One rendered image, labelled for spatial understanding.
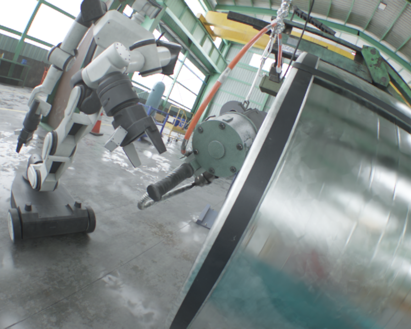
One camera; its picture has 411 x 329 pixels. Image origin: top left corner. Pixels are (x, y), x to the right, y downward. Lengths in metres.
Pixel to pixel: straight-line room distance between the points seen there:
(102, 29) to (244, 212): 0.87
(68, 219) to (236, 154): 1.16
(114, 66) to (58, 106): 3.67
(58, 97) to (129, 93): 3.80
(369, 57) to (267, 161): 1.50
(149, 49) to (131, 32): 0.22
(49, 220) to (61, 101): 3.00
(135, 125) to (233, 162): 0.24
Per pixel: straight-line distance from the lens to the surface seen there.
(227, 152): 0.52
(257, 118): 0.67
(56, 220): 1.42
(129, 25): 0.98
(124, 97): 0.50
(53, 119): 4.26
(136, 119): 0.48
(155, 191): 0.49
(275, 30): 0.75
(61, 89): 4.24
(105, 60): 0.54
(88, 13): 1.07
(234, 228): 0.32
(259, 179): 0.32
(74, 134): 1.29
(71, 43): 1.10
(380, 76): 1.70
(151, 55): 0.77
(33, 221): 1.37
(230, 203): 0.32
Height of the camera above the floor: 0.98
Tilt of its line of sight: 9 degrees down
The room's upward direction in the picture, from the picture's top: 23 degrees clockwise
